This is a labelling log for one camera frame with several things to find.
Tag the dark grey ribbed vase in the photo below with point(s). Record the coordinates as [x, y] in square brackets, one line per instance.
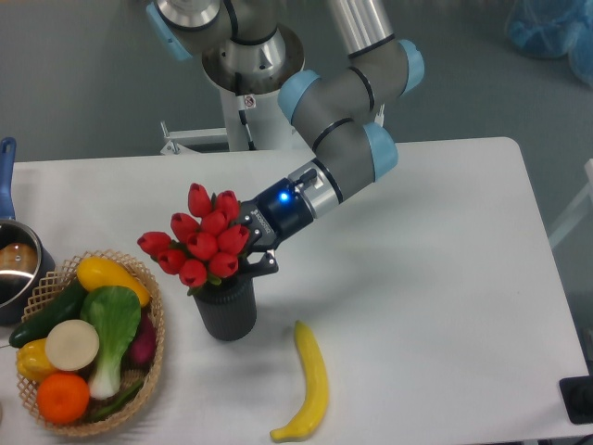
[228, 311]

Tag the white frame at right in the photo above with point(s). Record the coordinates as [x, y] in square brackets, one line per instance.
[574, 213]

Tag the orange fruit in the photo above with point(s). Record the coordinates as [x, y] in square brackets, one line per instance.
[62, 398]

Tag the green bok choy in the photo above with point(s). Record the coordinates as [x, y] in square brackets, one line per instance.
[114, 312]

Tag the green chili pepper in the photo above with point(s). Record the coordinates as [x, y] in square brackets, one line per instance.
[116, 405]

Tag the purple sweet potato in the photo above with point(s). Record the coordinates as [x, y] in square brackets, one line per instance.
[143, 348]

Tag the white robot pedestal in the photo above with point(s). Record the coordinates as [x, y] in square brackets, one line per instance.
[248, 78]

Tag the yellow banana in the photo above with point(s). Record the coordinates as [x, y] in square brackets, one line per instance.
[316, 401]

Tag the woven wicker basket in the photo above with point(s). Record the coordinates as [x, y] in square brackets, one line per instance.
[48, 288]

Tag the black device at edge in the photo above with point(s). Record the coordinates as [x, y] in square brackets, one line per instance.
[577, 398]

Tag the green cucumber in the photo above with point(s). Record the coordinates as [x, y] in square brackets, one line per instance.
[65, 306]

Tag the yellow squash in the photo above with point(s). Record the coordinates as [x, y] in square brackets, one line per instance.
[95, 272]

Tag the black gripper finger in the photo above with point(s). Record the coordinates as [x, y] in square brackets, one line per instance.
[267, 264]

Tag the yellow bell pepper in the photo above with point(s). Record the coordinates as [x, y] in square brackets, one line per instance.
[33, 363]

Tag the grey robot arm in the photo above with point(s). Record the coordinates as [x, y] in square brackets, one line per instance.
[338, 119]

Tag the blue plastic bag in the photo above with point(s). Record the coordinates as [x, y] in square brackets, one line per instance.
[552, 30]

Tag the blue saucepan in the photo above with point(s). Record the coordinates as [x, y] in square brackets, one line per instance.
[24, 259]

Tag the red tulip bouquet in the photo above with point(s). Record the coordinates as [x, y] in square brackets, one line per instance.
[206, 243]

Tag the white round radish slice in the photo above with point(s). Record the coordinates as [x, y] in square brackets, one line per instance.
[72, 345]

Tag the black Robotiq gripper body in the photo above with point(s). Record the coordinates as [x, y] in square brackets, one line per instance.
[274, 215]

